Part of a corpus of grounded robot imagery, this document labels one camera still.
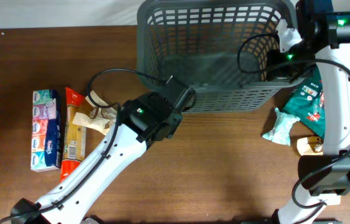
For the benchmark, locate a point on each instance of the orange spaghetti packet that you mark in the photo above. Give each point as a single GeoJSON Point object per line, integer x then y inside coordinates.
{"type": "Point", "coordinates": [75, 136]}

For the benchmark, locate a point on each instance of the beige Pantree snack bag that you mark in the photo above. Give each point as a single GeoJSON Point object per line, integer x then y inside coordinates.
{"type": "Point", "coordinates": [310, 146]}

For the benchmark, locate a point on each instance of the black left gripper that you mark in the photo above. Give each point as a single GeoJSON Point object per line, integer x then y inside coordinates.
{"type": "Point", "coordinates": [185, 98]}

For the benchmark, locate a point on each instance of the beige brown snack bag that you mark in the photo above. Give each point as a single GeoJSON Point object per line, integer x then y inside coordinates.
{"type": "Point", "coordinates": [90, 116]}

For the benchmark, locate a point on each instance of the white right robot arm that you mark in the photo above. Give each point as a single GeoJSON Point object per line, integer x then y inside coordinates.
{"type": "Point", "coordinates": [321, 38]}

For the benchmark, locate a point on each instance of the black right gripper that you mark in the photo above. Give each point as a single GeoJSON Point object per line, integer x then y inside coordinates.
{"type": "Point", "coordinates": [282, 74]}

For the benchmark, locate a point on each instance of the Kleenex tissue multipack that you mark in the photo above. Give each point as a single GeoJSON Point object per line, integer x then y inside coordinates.
{"type": "Point", "coordinates": [46, 150]}

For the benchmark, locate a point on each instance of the green snack bag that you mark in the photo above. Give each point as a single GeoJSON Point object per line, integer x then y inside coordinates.
{"type": "Point", "coordinates": [307, 103]}

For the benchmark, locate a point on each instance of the mint green wipes pack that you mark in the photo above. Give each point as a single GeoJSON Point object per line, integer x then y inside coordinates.
{"type": "Point", "coordinates": [280, 133]}

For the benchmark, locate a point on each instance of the grey plastic laundry basket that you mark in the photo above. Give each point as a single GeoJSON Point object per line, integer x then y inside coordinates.
{"type": "Point", "coordinates": [219, 48]}

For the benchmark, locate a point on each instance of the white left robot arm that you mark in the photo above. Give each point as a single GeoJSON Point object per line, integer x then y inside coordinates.
{"type": "Point", "coordinates": [70, 200]}

